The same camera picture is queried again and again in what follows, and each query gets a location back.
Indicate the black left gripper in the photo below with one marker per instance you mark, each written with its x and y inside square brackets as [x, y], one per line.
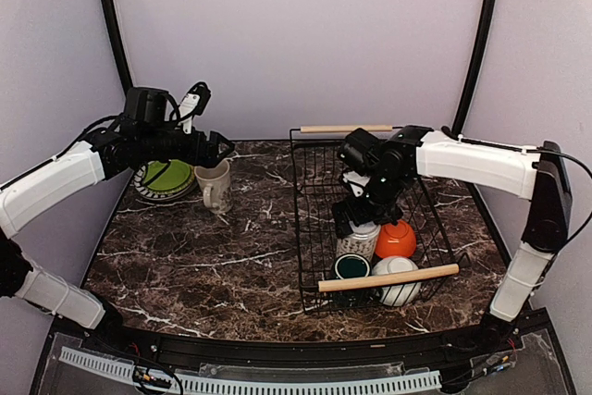
[196, 157]

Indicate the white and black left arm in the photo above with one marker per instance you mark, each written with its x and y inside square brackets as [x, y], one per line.
[152, 126]

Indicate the white mug with grey pattern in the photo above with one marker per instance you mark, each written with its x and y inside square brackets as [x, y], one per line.
[215, 184]

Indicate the green leaf-shaped dish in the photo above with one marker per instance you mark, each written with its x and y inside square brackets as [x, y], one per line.
[167, 176]

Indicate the orange bowl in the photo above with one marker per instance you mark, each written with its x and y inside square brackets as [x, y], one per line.
[396, 240]

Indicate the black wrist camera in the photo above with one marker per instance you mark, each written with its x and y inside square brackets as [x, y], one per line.
[193, 105]
[353, 183]

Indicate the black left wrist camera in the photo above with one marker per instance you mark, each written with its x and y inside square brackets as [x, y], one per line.
[193, 105]

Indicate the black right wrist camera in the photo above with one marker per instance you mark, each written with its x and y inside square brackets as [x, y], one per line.
[353, 183]

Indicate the white plate with black stripes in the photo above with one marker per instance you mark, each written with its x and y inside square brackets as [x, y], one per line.
[162, 193]

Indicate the white cup with black characters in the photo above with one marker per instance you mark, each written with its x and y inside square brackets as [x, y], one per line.
[361, 241]

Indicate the dark green cup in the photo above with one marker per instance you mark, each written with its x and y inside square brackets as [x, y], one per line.
[351, 265]

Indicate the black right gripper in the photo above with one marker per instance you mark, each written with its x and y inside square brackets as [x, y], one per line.
[341, 217]

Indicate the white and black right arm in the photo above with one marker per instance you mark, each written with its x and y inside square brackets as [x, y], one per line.
[472, 191]

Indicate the white slotted cable duct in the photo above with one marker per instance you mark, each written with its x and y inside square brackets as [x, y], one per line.
[231, 379]

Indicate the black wire dish rack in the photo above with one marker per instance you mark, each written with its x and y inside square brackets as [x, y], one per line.
[316, 174]

